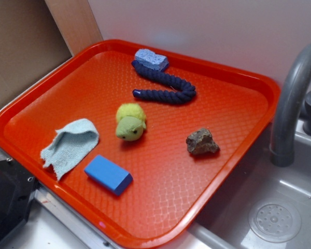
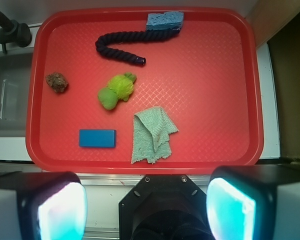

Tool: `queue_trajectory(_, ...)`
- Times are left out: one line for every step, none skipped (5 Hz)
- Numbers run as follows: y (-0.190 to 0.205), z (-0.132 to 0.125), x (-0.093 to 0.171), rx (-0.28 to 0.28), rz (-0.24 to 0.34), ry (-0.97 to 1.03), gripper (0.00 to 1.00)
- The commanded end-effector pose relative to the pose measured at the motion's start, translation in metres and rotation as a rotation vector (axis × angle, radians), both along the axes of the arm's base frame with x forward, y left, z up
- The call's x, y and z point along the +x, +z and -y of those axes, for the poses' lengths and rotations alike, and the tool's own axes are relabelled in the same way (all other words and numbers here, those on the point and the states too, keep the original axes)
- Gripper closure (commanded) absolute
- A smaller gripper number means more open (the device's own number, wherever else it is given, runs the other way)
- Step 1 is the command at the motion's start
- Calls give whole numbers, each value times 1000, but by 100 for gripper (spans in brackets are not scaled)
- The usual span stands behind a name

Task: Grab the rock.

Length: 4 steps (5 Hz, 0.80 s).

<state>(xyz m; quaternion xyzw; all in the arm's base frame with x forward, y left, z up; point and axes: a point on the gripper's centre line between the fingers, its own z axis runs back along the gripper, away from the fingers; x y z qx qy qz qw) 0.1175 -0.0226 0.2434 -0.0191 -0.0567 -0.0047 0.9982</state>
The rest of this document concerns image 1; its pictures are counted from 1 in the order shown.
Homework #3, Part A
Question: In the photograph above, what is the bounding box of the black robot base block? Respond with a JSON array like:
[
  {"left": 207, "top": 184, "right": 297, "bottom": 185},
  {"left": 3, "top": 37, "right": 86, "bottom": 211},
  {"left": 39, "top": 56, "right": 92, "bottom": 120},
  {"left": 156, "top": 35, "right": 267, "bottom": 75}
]
[{"left": 0, "top": 159, "right": 37, "bottom": 245}]

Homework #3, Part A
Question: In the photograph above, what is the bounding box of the brown grey rock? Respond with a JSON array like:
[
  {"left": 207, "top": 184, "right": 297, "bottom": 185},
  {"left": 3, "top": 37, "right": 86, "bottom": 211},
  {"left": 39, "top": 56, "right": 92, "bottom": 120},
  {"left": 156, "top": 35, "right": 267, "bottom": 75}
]
[{"left": 186, "top": 128, "right": 220, "bottom": 156}]

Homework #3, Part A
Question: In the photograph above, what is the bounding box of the green yellow plush toy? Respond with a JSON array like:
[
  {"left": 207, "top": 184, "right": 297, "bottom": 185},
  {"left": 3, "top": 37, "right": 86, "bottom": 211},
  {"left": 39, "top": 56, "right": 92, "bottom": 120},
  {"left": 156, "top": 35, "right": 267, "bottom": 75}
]
[{"left": 116, "top": 103, "right": 146, "bottom": 142}]

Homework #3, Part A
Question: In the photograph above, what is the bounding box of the grey curved faucet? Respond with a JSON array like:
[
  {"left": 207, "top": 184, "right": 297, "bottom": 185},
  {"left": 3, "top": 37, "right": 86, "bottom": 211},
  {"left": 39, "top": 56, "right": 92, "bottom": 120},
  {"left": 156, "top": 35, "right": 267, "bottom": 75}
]
[{"left": 270, "top": 44, "right": 311, "bottom": 167}]

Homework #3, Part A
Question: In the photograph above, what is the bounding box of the blue rectangular block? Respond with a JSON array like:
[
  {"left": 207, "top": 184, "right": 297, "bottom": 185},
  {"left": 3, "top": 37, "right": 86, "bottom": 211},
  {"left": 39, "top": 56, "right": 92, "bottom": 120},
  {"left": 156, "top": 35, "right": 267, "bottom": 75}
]
[{"left": 84, "top": 155, "right": 133, "bottom": 196}]

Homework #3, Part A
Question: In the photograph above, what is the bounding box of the grey toy sink basin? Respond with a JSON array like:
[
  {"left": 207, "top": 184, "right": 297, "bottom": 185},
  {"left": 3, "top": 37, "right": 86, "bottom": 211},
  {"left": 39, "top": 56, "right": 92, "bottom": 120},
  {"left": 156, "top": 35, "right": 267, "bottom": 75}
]
[{"left": 189, "top": 118, "right": 311, "bottom": 249}]

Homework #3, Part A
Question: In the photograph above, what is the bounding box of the light blue sponge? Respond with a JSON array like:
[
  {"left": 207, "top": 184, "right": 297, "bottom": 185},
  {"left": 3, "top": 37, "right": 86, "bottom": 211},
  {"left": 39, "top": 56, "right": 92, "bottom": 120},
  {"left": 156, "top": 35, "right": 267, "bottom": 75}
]
[{"left": 135, "top": 49, "right": 169, "bottom": 72}]

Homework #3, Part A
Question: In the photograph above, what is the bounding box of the light blue cloth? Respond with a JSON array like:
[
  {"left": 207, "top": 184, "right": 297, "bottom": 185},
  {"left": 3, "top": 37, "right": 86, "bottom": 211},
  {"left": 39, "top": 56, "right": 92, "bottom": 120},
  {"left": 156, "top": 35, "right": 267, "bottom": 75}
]
[{"left": 40, "top": 118, "right": 100, "bottom": 181}]

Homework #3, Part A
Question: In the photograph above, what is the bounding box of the orange plastic tray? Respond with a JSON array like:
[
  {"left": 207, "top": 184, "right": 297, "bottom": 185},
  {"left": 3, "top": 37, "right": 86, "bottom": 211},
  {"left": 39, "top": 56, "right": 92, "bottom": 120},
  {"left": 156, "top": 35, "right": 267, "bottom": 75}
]
[{"left": 0, "top": 40, "right": 280, "bottom": 248}]

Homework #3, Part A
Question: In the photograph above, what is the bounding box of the brown cardboard panel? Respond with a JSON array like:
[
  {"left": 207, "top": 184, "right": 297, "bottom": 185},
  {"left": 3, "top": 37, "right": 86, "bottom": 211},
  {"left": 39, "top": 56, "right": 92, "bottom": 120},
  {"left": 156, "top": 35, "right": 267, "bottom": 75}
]
[{"left": 0, "top": 1, "right": 102, "bottom": 109}]

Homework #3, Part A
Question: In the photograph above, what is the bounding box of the dark blue braided rope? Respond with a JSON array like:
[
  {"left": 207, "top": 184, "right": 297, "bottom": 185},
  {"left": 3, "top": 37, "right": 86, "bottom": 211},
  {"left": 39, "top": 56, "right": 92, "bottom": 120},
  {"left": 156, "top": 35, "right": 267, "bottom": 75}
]
[{"left": 131, "top": 60, "right": 197, "bottom": 105}]

